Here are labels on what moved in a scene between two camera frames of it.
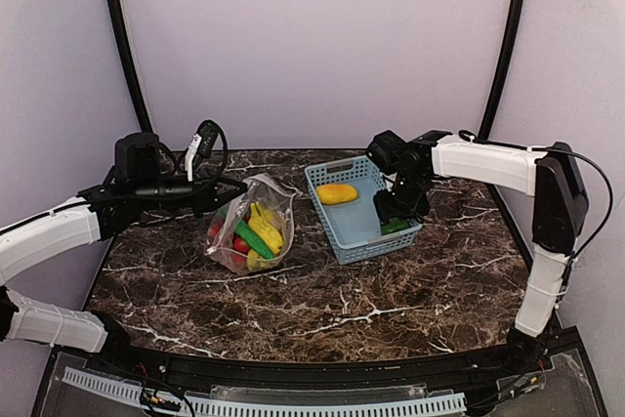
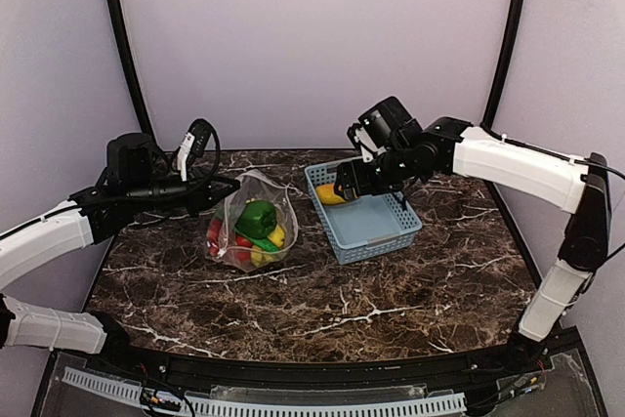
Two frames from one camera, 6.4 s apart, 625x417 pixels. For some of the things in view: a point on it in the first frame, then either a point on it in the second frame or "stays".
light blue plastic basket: x=343 y=193 stays
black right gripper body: x=399 y=209 -> x=364 y=181
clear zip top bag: x=254 y=230 stays
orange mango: x=335 y=193 stays
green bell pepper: x=395 y=225 -> x=257 y=219
